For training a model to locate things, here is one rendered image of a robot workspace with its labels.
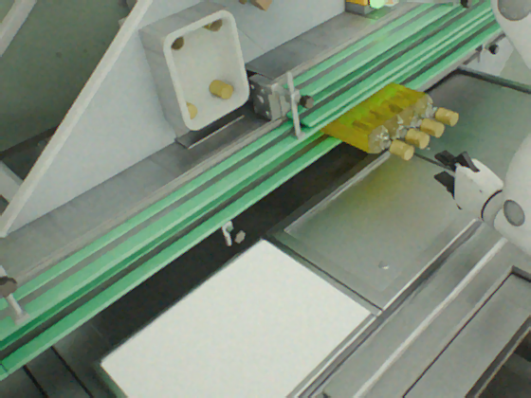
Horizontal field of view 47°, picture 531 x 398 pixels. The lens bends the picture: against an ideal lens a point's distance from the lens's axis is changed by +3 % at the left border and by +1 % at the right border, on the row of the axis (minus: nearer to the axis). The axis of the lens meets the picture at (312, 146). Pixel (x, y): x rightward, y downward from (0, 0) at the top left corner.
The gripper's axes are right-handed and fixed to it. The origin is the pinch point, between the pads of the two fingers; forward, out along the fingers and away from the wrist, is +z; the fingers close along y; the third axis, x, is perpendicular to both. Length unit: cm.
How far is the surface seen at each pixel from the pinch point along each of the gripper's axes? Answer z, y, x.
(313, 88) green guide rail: 26.4, 13.4, 15.9
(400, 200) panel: 9.3, -12.9, 5.0
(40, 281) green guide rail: 13, 3, 79
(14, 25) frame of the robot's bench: 90, 22, 68
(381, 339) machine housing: -19.5, -13.6, 30.0
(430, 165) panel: 15.7, -12.7, -8.8
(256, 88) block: 35.0, 13.2, 26.1
